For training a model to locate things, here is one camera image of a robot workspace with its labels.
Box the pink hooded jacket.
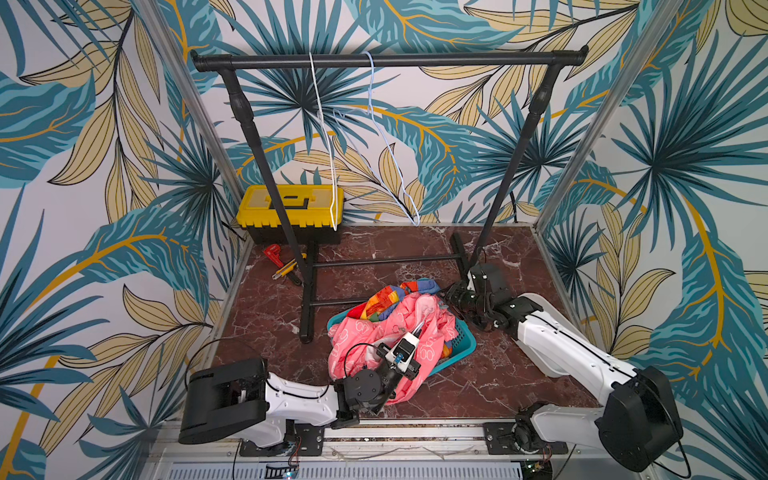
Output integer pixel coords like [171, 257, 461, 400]
[328, 293, 457, 405]

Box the rainbow striped jacket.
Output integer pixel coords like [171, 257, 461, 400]
[345, 278, 440, 322]

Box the white wire hanger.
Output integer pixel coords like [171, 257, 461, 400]
[308, 52, 339, 231]

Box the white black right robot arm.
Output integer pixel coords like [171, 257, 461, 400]
[442, 263, 684, 472]

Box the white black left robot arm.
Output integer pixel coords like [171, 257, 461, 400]
[178, 347, 421, 448]

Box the teal plastic basket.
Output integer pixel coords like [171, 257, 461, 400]
[326, 308, 478, 378]

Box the white plastic tray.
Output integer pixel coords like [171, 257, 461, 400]
[518, 293, 594, 368]

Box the black clothes rack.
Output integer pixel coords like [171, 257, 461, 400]
[191, 45, 589, 344]

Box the yellow black toolbox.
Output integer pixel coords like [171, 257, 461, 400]
[236, 185, 344, 245]

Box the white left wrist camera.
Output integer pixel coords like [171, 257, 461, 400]
[385, 333, 420, 368]

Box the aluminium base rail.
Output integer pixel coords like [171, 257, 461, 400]
[139, 419, 661, 479]

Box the yellow handled tool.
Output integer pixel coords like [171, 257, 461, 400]
[272, 259, 298, 280]

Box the red handled tool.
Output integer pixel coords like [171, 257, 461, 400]
[263, 244, 302, 286]

